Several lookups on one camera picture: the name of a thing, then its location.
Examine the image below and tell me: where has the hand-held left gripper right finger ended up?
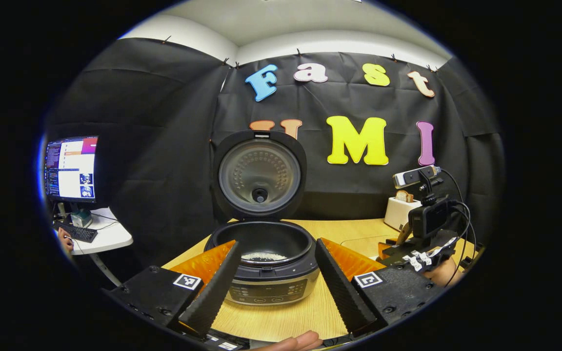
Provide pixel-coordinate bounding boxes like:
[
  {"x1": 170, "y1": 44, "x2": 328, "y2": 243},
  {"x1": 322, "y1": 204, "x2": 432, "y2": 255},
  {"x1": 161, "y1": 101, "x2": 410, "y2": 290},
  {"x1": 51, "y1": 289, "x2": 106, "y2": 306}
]
[{"x1": 314, "y1": 237, "x2": 445, "y2": 337}]

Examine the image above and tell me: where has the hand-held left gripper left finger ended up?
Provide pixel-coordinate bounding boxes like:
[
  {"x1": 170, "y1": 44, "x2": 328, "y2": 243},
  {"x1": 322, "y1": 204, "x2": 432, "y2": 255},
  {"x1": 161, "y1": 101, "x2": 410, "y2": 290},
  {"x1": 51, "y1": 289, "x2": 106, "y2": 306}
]
[{"x1": 103, "y1": 240, "x2": 242, "y2": 338}]

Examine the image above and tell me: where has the black keyboard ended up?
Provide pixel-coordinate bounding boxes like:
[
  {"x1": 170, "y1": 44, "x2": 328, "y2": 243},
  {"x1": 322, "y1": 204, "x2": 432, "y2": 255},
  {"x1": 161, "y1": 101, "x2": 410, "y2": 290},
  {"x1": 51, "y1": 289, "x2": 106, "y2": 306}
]
[{"x1": 56, "y1": 222, "x2": 99, "y2": 243}]

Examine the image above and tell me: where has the dark grey rice cooker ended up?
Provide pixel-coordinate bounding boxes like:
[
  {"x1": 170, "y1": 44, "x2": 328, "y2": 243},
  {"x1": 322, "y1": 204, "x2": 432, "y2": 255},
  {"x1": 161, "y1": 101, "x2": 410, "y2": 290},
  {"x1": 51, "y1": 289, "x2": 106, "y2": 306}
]
[{"x1": 204, "y1": 130, "x2": 321, "y2": 307}]

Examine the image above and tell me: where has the black backdrop cloth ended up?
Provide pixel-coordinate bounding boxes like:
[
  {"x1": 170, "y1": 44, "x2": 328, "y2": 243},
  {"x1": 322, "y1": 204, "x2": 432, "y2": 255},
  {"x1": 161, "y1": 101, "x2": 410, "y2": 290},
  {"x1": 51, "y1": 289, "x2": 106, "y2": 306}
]
[{"x1": 42, "y1": 37, "x2": 506, "y2": 273}]

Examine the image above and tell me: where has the white rice heap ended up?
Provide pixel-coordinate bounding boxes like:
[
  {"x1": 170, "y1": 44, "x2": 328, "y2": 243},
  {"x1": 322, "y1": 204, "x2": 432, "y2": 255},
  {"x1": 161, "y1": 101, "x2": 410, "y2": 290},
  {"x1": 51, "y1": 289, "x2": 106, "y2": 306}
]
[{"x1": 241, "y1": 251, "x2": 287, "y2": 261}]

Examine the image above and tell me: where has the white side table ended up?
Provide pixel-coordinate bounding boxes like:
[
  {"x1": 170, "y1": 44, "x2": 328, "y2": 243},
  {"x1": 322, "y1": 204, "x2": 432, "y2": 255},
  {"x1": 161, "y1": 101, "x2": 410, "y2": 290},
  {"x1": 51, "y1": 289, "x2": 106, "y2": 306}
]
[{"x1": 54, "y1": 207, "x2": 134, "y2": 287}]

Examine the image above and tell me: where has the white toaster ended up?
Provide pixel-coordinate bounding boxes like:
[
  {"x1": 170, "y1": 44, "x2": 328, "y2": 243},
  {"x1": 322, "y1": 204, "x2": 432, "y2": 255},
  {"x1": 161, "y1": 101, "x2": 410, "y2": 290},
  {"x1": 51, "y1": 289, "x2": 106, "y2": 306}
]
[{"x1": 384, "y1": 196, "x2": 423, "y2": 232}]

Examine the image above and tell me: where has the computer monitor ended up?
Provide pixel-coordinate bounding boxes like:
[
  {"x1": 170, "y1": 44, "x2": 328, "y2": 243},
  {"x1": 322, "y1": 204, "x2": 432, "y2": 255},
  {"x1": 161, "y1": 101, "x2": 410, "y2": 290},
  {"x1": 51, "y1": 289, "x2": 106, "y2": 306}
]
[{"x1": 44, "y1": 136, "x2": 99, "y2": 203}]

